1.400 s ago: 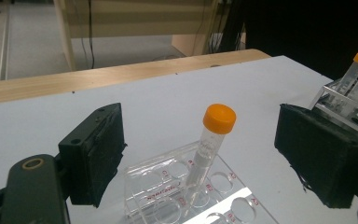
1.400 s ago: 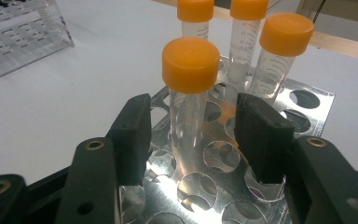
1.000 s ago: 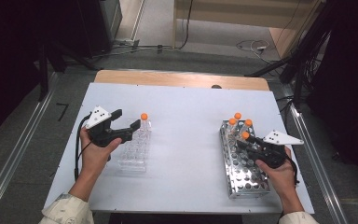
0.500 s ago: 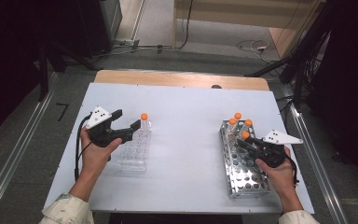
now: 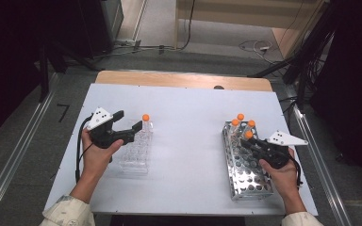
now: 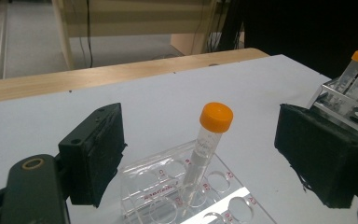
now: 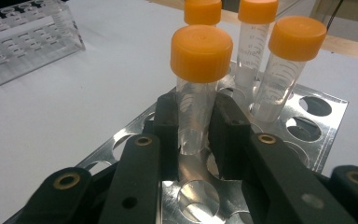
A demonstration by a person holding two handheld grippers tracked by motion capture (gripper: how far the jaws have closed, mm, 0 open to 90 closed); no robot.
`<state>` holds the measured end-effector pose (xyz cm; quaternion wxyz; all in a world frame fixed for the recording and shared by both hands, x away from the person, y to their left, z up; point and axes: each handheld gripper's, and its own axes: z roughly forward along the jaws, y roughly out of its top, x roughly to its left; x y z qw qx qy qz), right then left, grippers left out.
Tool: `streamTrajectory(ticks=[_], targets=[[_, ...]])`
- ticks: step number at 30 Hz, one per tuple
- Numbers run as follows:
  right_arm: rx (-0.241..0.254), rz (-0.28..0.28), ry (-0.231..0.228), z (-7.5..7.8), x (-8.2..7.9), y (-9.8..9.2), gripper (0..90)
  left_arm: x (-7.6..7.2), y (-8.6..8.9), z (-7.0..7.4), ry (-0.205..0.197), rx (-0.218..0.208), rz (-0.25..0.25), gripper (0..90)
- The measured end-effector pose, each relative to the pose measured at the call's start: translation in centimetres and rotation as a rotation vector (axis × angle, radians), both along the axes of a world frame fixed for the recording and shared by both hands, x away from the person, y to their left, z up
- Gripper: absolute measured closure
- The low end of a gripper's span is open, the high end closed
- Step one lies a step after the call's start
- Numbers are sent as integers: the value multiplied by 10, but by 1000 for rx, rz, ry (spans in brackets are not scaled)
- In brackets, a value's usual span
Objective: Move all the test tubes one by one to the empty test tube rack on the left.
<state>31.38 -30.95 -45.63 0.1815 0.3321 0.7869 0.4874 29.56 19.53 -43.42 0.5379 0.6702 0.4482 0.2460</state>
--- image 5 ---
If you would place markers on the light wooden furniture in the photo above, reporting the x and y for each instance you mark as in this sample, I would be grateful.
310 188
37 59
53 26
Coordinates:
248 12

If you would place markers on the person's right hand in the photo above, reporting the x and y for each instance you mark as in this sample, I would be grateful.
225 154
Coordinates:
283 177

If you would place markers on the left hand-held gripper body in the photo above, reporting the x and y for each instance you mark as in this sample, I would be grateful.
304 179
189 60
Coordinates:
102 135

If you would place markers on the perforated metal tube rack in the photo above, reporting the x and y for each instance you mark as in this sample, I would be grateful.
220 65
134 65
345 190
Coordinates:
248 183

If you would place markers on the dark cabinet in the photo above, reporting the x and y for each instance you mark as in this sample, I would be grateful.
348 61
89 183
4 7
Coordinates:
97 25

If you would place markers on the person's left hand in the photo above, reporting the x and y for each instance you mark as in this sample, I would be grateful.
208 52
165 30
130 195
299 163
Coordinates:
95 160

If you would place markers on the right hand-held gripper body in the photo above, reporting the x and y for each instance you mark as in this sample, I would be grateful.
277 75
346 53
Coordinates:
275 153

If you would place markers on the metal floor rail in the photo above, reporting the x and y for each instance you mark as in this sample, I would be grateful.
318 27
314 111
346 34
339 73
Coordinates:
19 147
314 147

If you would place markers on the wooden table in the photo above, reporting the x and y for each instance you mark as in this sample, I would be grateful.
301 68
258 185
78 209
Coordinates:
169 78

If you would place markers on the white table board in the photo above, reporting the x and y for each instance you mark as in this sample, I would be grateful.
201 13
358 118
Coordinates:
185 125

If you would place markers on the black metal stand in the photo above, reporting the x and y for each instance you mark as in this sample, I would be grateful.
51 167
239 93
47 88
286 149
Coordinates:
44 72

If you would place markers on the clear plastic tube rack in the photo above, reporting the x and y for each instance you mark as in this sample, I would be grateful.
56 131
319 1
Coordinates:
136 157

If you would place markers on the dark round table grommet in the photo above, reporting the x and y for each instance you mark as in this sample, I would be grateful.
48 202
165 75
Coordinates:
219 87

